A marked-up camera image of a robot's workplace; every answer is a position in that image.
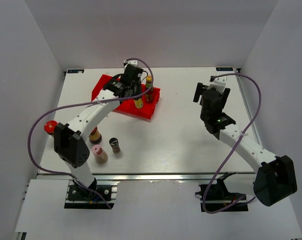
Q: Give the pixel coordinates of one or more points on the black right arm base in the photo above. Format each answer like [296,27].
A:
[218,197]

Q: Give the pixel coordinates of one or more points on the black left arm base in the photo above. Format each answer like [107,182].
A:
[81,199]

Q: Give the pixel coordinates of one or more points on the blue table label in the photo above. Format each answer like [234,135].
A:
[75,71]
[228,69]

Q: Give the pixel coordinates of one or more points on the pink-cap spice jar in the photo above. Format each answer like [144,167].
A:
[100,155]

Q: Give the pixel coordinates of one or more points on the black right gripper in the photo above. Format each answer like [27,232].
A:
[200,87]

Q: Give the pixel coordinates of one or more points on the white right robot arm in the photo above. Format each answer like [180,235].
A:
[273,177]

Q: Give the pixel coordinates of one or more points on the red three-compartment plastic tray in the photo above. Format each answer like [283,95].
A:
[128,106]

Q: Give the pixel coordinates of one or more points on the left blue table label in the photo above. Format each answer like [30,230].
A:
[75,71]

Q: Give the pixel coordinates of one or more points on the red-cap brown spice jar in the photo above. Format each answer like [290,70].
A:
[49,127]

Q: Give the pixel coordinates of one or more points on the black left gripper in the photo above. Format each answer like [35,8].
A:
[139,91]

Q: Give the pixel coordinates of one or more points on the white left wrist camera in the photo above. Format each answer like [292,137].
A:
[130,62]

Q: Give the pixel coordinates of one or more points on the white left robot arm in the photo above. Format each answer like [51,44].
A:
[70,138]

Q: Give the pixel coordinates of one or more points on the black-cap spice shaker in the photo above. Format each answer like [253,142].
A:
[114,143]

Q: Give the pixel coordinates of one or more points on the green-label red sauce bottle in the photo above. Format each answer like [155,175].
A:
[150,89]

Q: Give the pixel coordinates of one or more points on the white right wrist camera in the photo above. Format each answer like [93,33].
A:
[218,81]

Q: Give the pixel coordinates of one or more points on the right blue table label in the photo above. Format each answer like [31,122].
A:
[228,69]

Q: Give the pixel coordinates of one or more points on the red-cap dark sauce jar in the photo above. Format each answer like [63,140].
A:
[95,137]

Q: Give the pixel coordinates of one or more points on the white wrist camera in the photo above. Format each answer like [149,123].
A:
[218,81]
[130,62]

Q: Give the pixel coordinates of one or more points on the yellow-label dark sauce bottle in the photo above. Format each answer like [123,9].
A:
[138,103]

